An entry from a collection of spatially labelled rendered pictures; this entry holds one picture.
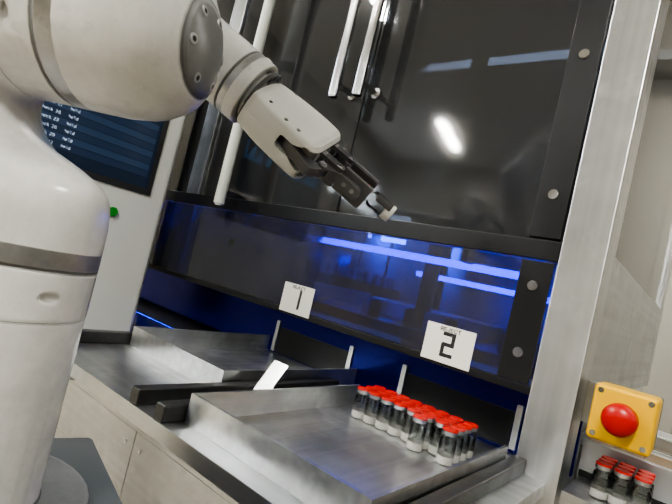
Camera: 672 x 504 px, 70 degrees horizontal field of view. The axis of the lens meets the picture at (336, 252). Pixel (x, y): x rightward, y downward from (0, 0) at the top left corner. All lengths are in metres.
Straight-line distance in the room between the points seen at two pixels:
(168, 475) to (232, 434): 0.76
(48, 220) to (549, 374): 0.63
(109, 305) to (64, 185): 0.95
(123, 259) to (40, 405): 0.92
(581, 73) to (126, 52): 0.67
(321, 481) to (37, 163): 0.34
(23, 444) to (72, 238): 0.14
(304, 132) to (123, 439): 1.09
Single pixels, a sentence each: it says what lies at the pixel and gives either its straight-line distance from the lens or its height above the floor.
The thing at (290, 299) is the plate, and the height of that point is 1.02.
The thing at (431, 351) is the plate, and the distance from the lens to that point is 0.82.
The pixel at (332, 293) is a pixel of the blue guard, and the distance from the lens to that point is 0.94.
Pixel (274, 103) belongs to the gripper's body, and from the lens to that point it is 0.57.
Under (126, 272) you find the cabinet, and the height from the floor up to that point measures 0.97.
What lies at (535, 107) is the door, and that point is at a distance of 0.86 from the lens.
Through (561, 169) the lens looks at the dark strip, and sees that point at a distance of 0.80.
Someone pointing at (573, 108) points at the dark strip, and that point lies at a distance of 0.84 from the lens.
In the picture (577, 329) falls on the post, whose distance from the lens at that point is 0.75.
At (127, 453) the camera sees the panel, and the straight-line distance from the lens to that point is 1.45.
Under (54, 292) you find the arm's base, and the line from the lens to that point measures 0.38.
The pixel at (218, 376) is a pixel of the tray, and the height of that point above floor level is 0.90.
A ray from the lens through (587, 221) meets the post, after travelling 0.77.
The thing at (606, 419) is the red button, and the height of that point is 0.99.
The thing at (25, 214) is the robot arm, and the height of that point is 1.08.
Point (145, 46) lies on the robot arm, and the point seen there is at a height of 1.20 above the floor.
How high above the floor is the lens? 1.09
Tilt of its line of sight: 3 degrees up
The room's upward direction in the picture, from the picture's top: 14 degrees clockwise
